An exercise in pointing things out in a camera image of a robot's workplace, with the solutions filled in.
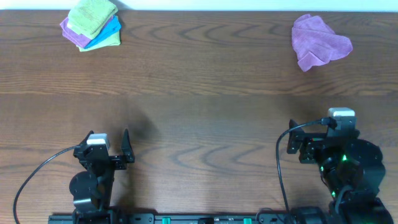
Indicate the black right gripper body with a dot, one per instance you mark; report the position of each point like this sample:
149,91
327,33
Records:
312,152

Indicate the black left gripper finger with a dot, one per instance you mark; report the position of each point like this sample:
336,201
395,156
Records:
127,148
83,142

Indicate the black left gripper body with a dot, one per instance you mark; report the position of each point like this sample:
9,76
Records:
112,158

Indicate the green microfibre cloth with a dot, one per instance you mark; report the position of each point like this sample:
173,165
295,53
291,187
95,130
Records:
88,17

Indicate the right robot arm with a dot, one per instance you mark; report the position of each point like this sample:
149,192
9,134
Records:
350,167

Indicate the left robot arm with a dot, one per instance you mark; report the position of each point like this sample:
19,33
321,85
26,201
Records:
92,188

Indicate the crumpled purple cloth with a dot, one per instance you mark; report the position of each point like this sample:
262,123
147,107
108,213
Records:
316,44

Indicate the folded purple cloth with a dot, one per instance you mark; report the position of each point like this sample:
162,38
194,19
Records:
79,40

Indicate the folded green cloth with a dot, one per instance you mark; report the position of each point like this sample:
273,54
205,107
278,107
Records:
112,40

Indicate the folded blue cloth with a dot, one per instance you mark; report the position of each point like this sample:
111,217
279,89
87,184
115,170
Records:
109,29

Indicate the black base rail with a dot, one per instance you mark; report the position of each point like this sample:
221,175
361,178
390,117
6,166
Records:
148,218

